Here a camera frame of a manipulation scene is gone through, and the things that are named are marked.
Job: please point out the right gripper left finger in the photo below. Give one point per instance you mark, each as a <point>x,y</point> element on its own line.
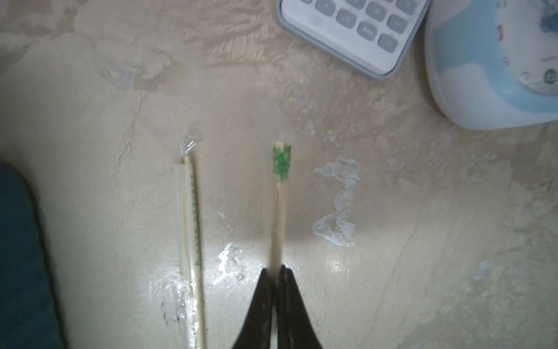
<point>256,330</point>

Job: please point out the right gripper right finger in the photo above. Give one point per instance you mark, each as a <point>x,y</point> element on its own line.
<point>295,329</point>

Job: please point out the plain chopsticks pair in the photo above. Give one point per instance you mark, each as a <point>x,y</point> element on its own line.
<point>189,243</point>

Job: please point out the green panda chopsticks pair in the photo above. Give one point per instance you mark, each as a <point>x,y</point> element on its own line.
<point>281,156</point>

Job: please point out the teal plastic storage tray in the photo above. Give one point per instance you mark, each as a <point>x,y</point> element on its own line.
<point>29,315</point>

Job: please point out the white grey calculator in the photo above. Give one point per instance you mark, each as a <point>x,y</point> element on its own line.
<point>372,36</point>

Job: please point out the white blue round clock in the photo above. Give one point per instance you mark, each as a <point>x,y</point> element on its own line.
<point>493,64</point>

